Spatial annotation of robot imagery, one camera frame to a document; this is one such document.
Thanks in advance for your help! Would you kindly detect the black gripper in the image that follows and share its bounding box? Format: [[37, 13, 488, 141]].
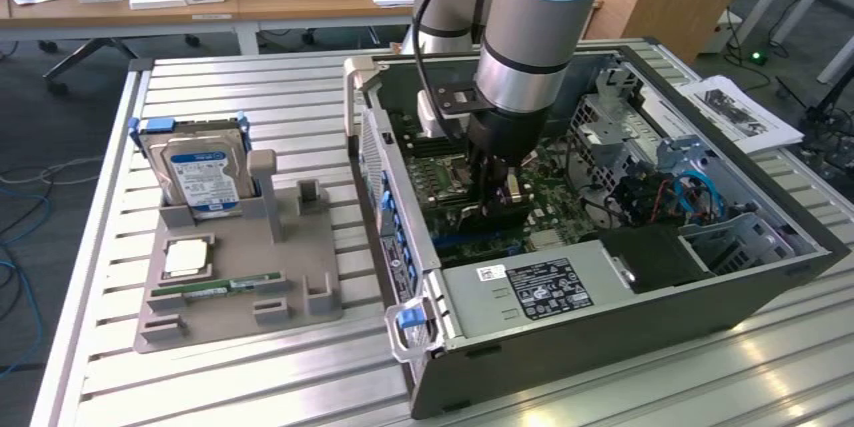
[[466, 109, 550, 177]]

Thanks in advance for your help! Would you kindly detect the NVIDIA graphics card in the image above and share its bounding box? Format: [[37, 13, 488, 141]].
[[426, 174, 535, 238]]

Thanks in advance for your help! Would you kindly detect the CPU socket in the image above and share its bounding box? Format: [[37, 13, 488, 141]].
[[436, 154, 474, 191]]

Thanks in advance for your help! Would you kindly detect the perforated steel drive cage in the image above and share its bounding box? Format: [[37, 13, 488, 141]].
[[566, 54, 675, 198]]

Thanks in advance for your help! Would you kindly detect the RAM stick with white label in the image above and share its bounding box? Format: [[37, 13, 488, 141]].
[[432, 192, 476, 213]]

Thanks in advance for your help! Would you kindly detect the green motherboard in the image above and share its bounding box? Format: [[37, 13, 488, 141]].
[[398, 124, 606, 268]]

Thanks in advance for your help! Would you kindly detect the silver chipset heat sink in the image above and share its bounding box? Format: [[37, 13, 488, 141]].
[[530, 229, 570, 253]]

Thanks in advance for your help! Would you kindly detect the gray power supply unit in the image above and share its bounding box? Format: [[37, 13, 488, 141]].
[[436, 239, 639, 341]]

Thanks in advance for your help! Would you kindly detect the printed paper stack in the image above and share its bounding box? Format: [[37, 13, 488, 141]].
[[674, 74, 807, 154]]

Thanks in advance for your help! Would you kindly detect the white box with red dot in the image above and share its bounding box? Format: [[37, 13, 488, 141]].
[[698, 6, 735, 56]]

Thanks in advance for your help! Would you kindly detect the blue case release latch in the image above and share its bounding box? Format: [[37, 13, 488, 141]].
[[394, 309, 427, 332]]

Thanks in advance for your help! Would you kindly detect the empty steel disk bay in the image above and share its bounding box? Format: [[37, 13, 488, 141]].
[[677, 211, 799, 278]]

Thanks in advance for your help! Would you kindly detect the open dark PC case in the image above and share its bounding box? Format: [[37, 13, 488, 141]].
[[342, 43, 854, 421]]

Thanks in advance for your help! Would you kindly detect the hard disk with blue label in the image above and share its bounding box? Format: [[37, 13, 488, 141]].
[[146, 135, 243, 222]]

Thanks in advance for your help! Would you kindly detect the hard disk in blue carrier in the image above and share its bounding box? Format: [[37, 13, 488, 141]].
[[125, 114, 254, 188]]

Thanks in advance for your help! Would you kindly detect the green RAM stick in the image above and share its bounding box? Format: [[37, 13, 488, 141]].
[[150, 271, 282, 299]]

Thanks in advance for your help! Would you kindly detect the silver CPU chip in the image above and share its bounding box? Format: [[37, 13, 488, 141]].
[[162, 240, 214, 281]]

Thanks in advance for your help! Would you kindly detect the gray plastic parts rack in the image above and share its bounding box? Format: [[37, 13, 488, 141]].
[[132, 149, 347, 357]]

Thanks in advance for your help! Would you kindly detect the gray office chair base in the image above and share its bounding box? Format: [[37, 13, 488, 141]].
[[36, 36, 203, 94]]

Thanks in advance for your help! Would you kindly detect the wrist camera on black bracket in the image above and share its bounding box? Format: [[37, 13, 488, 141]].
[[414, 80, 496, 141]]

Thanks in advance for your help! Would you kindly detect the black disk power wire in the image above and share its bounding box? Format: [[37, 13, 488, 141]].
[[603, 174, 673, 228]]

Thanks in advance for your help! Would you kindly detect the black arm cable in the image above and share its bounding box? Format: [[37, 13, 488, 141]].
[[408, 0, 466, 151]]

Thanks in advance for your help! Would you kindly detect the blue disk data wire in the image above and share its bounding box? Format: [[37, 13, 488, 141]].
[[670, 169, 729, 222]]

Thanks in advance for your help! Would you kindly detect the blue floor cable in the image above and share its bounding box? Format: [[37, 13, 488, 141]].
[[0, 186, 55, 381]]

